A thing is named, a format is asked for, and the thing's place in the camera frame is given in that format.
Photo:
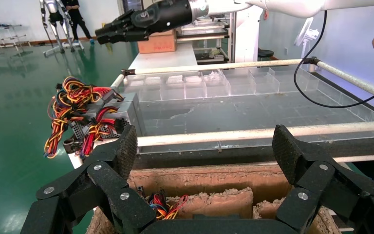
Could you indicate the black round stool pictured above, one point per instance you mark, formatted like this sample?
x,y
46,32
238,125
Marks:
x,y
266,54

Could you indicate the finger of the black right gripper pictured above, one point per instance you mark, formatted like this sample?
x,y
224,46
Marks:
x,y
119,22
125,35

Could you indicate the person in black clothes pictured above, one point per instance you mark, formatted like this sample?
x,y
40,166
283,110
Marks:
x,y
77,19

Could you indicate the white standing fan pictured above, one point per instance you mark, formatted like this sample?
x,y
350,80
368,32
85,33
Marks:
x,y
308,34

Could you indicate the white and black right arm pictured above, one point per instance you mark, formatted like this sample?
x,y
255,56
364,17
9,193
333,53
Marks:
x,y
287,5

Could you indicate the white work table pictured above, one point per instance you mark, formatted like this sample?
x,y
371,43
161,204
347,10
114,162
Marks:
x,y
164,59

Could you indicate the brown pulp divider box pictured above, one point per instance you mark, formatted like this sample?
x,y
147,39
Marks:
x,y
238,177

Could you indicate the silver humanoid robot on stand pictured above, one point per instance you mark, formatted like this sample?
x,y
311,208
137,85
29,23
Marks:
x,y
55,16

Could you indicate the black pipe corner clamp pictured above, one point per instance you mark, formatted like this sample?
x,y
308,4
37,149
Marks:
x,y
128,72
311,60

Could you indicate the yellow floor sign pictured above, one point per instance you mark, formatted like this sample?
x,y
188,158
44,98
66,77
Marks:
x,y
104,26

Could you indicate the black pipe end cap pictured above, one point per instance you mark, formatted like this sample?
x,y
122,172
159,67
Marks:
x,y
71,146

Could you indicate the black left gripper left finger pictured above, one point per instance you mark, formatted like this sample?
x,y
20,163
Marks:
x,y
109,190

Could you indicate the white pillar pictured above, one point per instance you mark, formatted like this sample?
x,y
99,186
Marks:
x,y
248,35

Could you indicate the clear acrylic divider tray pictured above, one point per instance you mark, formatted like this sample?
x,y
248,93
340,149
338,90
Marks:
x,y
238,84

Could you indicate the metal frame desk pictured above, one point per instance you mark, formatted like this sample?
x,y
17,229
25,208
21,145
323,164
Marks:
x,y
9,35

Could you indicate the brown cardboard carton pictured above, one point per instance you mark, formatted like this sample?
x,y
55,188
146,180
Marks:
x,y
158,43

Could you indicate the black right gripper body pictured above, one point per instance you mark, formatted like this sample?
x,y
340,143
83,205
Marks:
x,y
164,14

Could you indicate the metal shelving workbench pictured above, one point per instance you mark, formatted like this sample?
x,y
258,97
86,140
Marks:
x,y
206,38

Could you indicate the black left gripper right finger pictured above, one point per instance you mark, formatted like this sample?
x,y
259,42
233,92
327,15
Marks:
x,y
319,187

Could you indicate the black textured conveyor frame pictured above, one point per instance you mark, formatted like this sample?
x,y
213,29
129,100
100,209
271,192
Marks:
x,y
271,153

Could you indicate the dark blue storage cabinet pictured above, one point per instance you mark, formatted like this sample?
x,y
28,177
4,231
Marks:
x,y
132,5

